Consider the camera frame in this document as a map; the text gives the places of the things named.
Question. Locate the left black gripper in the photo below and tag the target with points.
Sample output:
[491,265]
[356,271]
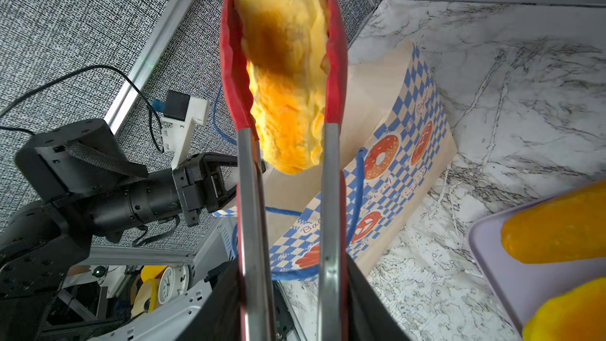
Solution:
[195,186]

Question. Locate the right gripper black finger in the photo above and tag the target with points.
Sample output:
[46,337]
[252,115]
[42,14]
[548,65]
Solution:
[367,318]

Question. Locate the red kitchen tongs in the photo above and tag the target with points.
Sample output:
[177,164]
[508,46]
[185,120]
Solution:
[257,304]

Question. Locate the blue checkered paper bag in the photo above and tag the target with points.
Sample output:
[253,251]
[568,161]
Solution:
[395,143]

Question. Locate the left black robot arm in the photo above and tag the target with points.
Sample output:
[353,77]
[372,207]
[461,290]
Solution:
[42,242]

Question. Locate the long orange baguette bread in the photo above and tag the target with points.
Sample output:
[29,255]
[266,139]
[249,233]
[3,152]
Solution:
[570,227]

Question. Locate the white analog clock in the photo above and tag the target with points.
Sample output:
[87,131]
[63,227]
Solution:
[173,283]

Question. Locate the yellow tape roll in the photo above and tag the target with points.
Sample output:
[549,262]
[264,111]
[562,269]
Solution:
[145,290]

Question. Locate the lilac plastic tray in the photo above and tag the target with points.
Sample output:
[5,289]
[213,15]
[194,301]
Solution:
[523,288]

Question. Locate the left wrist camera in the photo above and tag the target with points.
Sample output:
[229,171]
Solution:
[118,147]

